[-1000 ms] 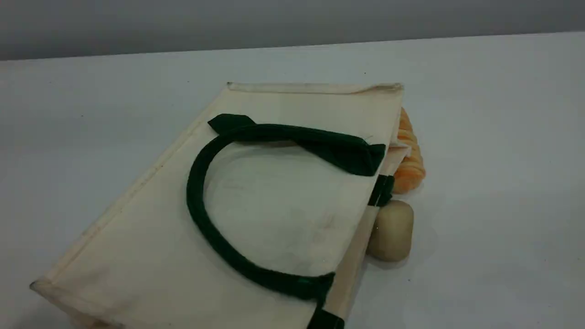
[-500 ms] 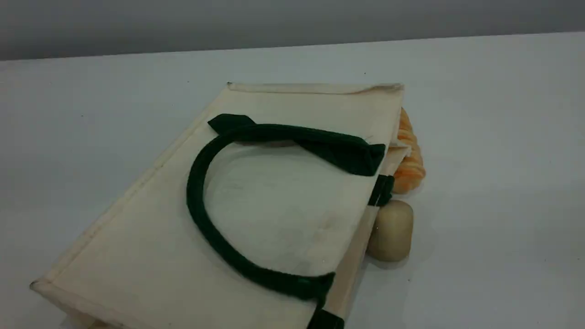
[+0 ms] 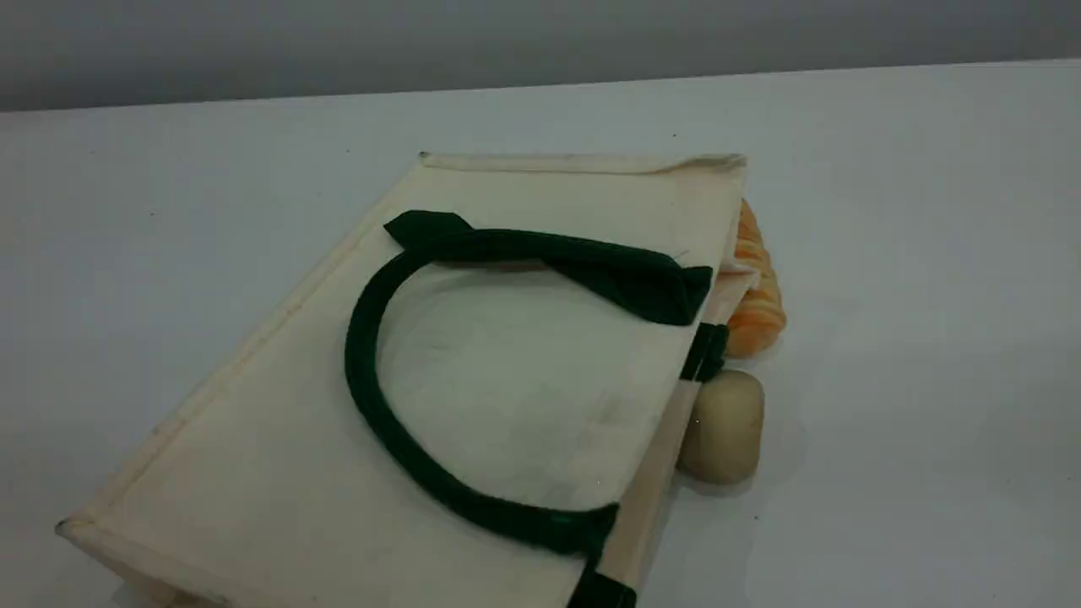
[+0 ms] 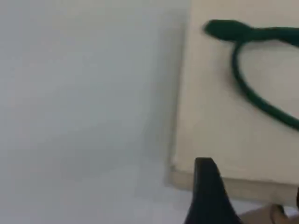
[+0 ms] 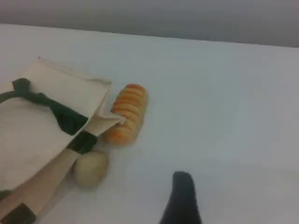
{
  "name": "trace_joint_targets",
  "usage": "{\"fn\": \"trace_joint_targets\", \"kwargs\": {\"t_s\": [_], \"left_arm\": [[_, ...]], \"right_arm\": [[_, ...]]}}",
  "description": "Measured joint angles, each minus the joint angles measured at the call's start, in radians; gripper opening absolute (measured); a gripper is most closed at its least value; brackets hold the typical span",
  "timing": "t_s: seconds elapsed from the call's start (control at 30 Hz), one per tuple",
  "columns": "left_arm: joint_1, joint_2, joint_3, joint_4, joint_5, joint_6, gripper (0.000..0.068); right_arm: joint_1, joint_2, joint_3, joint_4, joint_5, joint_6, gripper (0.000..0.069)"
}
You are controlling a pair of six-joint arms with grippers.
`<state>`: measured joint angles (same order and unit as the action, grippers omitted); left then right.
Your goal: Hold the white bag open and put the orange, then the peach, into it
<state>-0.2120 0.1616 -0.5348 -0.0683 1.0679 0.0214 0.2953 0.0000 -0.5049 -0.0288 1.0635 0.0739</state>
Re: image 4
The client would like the white bag with green handles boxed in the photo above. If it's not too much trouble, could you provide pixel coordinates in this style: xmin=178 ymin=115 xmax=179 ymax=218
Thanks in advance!
xmin=167 ymin=0 xmax=299 ymax=207

